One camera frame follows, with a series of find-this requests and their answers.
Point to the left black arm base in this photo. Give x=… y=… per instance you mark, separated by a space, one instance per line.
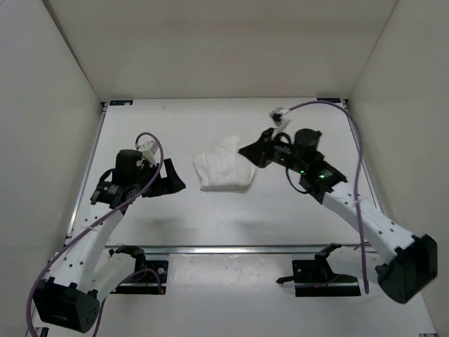
x=149 y=276

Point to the aluminium table rail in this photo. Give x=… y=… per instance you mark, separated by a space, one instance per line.
x=233 y=250

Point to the blue table label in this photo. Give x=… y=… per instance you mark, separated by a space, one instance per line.
x=330 y=100
x=120 y=102

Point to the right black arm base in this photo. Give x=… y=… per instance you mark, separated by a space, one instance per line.
x=314 y=277

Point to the right blue table label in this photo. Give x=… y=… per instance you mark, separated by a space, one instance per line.
x=330 y=100

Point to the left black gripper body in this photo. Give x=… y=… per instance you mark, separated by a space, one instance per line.
x=146 y=174

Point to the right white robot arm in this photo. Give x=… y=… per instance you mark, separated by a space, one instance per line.
x=390 y=256

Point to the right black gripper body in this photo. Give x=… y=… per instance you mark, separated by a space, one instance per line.
x=283 y=156

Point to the white pleated skirt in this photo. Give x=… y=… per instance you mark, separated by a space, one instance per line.
x=222 y=168

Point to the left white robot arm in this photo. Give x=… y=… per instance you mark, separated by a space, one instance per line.
x=72 y=290

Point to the left blue table label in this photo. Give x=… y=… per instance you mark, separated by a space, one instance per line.
x=120 y=102

